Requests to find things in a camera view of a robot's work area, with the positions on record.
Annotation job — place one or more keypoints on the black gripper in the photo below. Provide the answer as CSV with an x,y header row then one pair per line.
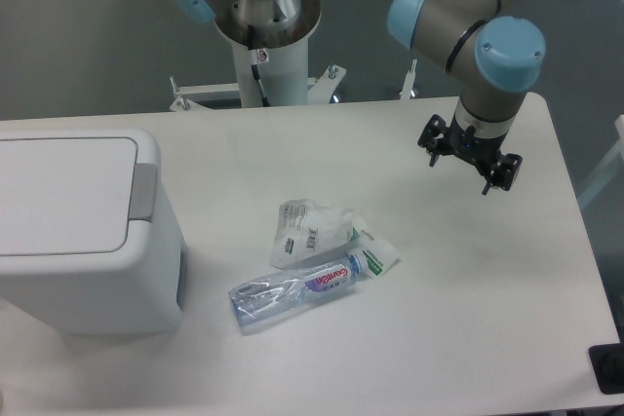
x,y
484,153

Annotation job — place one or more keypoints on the white plastic trash can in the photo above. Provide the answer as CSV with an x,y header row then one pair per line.
x,y
137,288

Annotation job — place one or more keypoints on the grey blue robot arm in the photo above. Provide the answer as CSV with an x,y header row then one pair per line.
x,y
497,59

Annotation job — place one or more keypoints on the white green package card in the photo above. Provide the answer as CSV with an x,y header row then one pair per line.
x,y
372,248

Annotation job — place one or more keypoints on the crumpled clear plastic bag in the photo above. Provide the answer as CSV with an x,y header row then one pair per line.
x,y
306,228

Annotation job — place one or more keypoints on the black device at table edge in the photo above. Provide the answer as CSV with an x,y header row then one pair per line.
x,y
607,363

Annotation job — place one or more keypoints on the clear plastic water bottle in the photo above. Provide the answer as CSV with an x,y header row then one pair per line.
x,y
263,301

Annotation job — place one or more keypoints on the white frame at right edge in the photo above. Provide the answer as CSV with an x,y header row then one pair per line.
x,y
607,169

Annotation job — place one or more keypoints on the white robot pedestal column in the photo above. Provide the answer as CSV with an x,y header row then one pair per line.
x,y
272,77

